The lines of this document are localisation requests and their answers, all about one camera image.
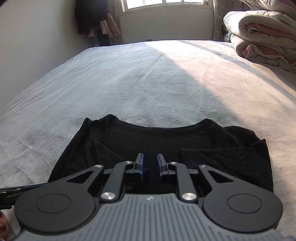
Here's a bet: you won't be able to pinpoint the patterned beige curtain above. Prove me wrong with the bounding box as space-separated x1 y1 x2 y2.
106 0 122 45
212 0 226 41

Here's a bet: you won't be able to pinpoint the patterned beige right curtain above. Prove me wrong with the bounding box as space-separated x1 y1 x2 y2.
212 0 226 41

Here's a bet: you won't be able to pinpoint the patterned beige left curtain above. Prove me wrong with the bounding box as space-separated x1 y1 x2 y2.
106 0 122 45

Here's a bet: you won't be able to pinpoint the person's left hand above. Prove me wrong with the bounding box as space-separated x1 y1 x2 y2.
0 212 9 240

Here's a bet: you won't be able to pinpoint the black t-shirt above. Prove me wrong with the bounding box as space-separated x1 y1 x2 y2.
49 114 273 191

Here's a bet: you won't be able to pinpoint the bright window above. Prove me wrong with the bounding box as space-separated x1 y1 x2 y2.
120 0 213 12

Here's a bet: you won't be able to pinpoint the beige pink pillow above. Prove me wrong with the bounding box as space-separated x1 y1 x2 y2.
241 0 295 19

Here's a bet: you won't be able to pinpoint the folded beige pink quilt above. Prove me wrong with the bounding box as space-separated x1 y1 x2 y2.
223 10 295 73

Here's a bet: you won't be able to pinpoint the hanging dark clothes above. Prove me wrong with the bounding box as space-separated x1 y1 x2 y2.
74 0 108 35

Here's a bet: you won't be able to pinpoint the hanging pink clothes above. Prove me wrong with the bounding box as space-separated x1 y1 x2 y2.
88 19 121 39

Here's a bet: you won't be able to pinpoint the grey bed sheet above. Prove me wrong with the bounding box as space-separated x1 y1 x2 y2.
1 40 295 235

